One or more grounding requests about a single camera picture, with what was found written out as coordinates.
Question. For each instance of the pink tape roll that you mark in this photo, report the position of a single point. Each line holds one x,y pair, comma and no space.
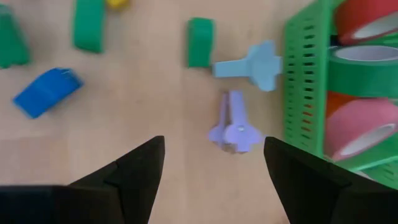
357,121

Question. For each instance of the blue stapler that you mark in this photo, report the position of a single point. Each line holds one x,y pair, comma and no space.
46,91

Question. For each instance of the yellow stapler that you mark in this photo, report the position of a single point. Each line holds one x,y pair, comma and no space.
117,3

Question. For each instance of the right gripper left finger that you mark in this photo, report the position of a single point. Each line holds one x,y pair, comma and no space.
140,174

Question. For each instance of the light blue staple remover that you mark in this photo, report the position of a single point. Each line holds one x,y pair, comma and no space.
261,65

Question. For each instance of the green stapler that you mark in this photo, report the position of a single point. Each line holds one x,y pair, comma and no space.
200,43
88,28
11,46

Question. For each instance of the red tape roll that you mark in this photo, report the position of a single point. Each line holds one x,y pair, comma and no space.
357,15

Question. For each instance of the green tape roll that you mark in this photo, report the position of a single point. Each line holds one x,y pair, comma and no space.
357,77

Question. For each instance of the green plastic basket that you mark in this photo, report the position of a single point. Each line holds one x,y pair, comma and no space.
306,77

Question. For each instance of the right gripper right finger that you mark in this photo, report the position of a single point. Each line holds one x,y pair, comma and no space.
304,186

